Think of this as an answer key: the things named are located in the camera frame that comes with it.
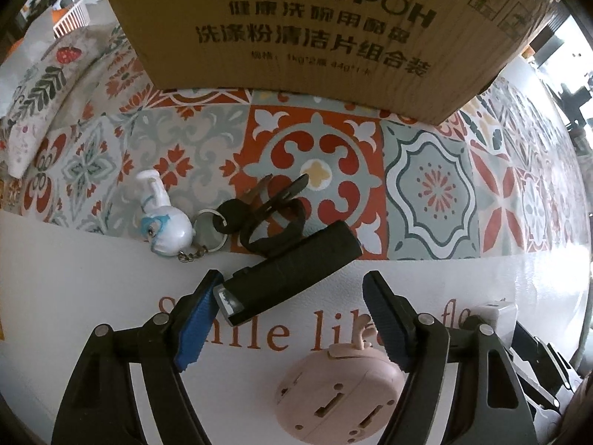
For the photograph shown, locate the pink round deer gadget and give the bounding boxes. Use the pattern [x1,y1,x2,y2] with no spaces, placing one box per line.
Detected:
[274,314,406,444]

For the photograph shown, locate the floral fabric pouch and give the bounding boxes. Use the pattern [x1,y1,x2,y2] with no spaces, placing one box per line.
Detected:
[1,26,109,179]

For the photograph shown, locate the white figurine keychain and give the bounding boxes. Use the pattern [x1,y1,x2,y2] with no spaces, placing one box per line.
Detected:
[135,169,195,257]

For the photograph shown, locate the white square power adapter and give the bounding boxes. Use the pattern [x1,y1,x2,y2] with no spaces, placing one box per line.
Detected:
[471,300,518,347]

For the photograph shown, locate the black rectangular device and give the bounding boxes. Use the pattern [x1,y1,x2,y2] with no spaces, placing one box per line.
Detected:
[214,221,362,326]

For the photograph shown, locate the patterned table runner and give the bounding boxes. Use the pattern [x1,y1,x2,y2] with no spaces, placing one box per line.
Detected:
[1,25,591,260]

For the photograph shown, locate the brown cardboard box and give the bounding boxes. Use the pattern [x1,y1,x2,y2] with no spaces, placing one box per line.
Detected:
[109,0,554,125]

